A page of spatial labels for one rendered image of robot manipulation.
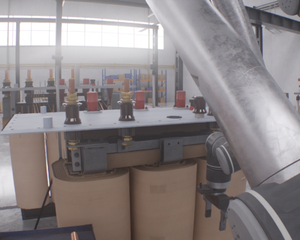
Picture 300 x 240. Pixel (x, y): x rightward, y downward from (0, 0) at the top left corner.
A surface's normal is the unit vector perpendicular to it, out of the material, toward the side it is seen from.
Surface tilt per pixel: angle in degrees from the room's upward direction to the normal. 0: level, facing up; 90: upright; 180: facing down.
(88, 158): 90
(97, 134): 90
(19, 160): 90
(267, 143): 70
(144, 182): 90
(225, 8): 105
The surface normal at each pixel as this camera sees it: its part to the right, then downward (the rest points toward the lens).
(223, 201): 0.28, 0.12
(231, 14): -0.39, 0.31
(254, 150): -0.81, -0.06
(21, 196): -0.11, 0.13
